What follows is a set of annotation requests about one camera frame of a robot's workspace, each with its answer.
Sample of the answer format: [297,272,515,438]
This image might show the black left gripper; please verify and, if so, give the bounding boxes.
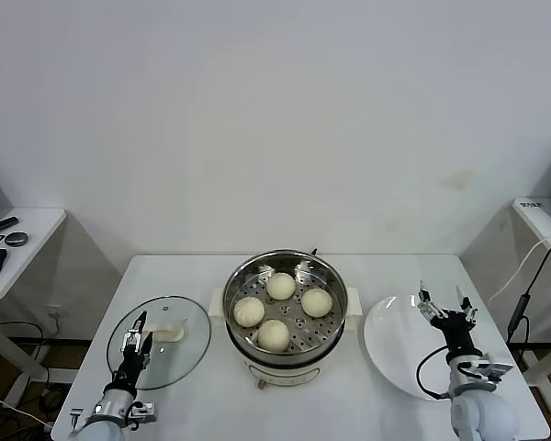
[118,310,153,391]

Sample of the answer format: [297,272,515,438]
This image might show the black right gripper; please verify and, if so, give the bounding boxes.
[417,279,478,355]

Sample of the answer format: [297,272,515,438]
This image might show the glass lid with cream handle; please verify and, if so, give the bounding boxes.
[106,295,212,391]

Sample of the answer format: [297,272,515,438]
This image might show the white steamed baozi bun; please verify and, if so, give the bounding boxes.
[300,288,334,319]
[265,271,298,300]
[256,319,291,354]
[232,297,266,328]

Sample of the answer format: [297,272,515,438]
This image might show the stainless steel steamer basket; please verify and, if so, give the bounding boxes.
[209,249,363,364]

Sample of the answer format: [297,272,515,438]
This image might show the white round plate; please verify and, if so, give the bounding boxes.
[363,293,483,401]

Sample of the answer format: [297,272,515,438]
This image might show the white power strip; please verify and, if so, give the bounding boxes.
[43,302,70,322]

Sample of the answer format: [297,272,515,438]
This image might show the white side desk with label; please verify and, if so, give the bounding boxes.
[512,197,551,414]

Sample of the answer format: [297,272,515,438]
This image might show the cream electric cooker pot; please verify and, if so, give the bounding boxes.
[229,328,348,390]

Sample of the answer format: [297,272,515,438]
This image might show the white side desk with devices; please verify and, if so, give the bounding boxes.
[0,206,82,409]

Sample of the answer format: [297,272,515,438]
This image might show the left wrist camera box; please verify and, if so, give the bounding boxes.
[127,401,160,426]

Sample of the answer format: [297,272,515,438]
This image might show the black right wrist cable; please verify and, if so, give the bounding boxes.
[415,345,454,400]

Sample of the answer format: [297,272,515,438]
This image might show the black cable with inline controller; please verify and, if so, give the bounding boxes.
[506,236,551,344]

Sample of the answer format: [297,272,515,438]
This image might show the white cable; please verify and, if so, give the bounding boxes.
[489,232,551,304]

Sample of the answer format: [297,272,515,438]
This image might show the black floor cable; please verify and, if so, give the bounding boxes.
[0,319,93,344]

